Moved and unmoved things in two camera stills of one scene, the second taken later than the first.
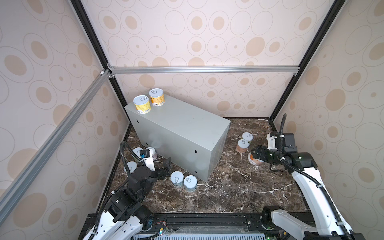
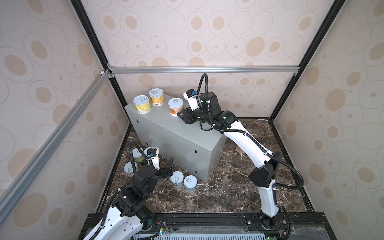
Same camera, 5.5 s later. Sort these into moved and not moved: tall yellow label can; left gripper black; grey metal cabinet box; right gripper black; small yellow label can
Moved: right gripper black
Not moved: grey metal cabinet box; tall yellow label can; small yellow label can; left gripper black
